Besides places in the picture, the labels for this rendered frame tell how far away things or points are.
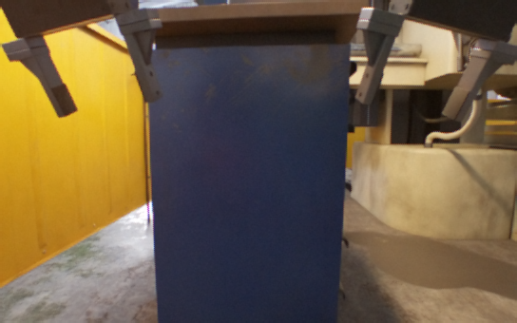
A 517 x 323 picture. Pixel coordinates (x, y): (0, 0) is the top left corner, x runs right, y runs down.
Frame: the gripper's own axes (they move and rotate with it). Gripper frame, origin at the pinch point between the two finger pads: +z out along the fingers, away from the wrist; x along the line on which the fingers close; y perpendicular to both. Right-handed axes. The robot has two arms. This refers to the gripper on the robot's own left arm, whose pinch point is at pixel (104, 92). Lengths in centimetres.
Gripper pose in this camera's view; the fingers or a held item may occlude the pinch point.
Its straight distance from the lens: 40.7
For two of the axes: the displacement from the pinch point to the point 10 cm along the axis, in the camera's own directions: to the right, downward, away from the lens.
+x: -9.8, 1.0, 1.5
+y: 0.8, -4.9, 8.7
